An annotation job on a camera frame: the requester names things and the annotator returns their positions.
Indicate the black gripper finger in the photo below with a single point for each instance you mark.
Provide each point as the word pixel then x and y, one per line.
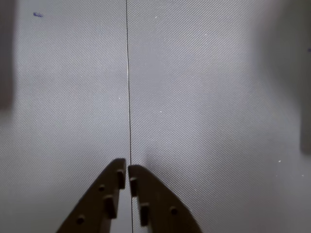
pixel 97 206
pixel 160 208

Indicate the grey textured mat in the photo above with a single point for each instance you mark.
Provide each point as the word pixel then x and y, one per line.
pixel 206 97
pixel 60 97

